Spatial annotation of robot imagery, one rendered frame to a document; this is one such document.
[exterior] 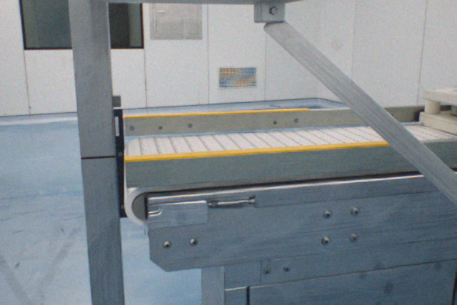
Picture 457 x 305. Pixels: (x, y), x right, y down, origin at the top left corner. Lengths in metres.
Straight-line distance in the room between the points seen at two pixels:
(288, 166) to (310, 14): 6.07
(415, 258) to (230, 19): 5.44
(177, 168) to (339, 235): 0.24
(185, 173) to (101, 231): 0.36
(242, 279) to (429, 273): 0.31
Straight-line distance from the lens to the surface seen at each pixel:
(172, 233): 0.54
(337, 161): 0.56
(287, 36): 0.52
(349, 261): 0.69
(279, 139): 0.75
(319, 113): 0.84
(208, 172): 0.51
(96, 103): 0.78
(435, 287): 0.81
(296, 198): 0.56
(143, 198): 0.52
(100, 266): 0.87
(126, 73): 5.67
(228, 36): 6.00
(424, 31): 5.16
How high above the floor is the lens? 1.00
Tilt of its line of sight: 12 degrees down
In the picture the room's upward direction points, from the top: straight up
